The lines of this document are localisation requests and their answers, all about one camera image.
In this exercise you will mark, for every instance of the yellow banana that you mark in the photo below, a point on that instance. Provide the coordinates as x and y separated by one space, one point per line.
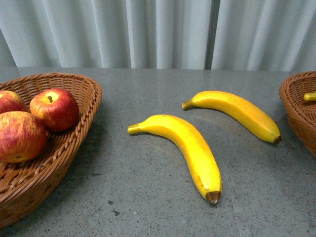
246 113
200 160
310 96

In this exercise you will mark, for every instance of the red apple with stem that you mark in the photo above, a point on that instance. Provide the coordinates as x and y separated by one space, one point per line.
57 108

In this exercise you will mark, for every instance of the pale grey curtain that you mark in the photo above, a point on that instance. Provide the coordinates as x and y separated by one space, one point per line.
239 35

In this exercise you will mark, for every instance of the red yellow front apple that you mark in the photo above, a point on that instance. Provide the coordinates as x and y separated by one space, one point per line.
22 137

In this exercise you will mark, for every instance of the brown wicker basket right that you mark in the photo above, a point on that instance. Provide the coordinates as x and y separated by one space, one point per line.
301 114

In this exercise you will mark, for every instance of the brown wicker basket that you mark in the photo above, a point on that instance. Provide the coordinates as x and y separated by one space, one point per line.
301 114
24 186

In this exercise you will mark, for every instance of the dark red back apple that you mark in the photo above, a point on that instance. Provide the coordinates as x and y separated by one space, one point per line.
11 101

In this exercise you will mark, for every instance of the brown wicker basket left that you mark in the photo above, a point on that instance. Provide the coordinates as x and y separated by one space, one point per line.
24 186

